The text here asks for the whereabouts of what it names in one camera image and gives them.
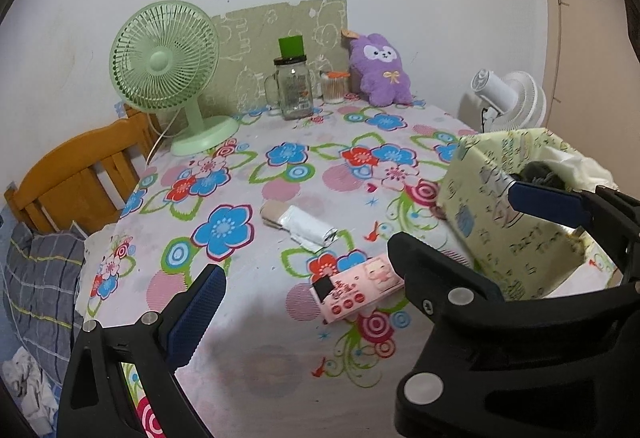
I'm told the wooden chair back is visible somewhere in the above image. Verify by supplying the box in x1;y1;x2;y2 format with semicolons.
5;105;164;237

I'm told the beige door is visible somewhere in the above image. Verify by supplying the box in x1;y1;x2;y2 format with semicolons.
531;0;640;145

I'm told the yellow cartoon print box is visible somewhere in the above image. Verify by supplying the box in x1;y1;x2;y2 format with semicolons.
437;128;626;301

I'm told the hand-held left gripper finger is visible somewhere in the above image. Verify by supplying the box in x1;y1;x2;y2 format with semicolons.
56;263;227;438

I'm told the green cartoon print board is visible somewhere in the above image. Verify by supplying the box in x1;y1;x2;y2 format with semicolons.
209;0;349;115

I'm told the striped grey cushion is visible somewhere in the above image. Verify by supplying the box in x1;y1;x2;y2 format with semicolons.
0;220;90;385

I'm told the white bag bundle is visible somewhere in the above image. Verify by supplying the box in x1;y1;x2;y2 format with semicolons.
260;200;339;251

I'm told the pink tissue pack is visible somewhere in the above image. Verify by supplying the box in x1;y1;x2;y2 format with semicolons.
311;255;406;325

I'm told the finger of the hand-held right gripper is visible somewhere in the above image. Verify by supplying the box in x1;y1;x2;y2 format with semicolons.
389;232;640;438
509;182;640;287

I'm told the green desk fan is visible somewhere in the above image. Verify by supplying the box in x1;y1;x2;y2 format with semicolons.
109;2;240;157

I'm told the white crumpled cloth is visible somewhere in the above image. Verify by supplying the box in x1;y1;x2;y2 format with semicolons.
1;347;57;435

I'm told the glass jar mug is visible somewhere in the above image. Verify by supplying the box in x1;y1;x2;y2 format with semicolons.
263;56;316;121

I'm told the white plastic bag liner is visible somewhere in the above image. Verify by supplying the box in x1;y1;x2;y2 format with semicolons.
510;144;616;195

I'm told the white clip fan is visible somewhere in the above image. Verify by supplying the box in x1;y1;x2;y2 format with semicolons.
459;68;548;135

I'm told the floral tablecloth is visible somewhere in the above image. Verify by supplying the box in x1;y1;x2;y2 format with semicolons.
75;92;626;438

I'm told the green plastic cup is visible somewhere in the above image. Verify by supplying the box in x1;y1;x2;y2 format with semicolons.
278;35;306;60

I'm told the orange lid toothpick jar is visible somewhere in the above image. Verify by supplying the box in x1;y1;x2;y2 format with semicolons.
320;72;350;105

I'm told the pale fan cable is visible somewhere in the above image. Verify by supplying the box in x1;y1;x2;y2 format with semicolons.
145;110;182;166

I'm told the purple plush bunny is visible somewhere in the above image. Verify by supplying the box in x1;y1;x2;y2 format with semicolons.
341;30;415;108

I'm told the dark cloth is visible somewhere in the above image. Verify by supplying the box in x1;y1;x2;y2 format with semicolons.
515;160;572;189

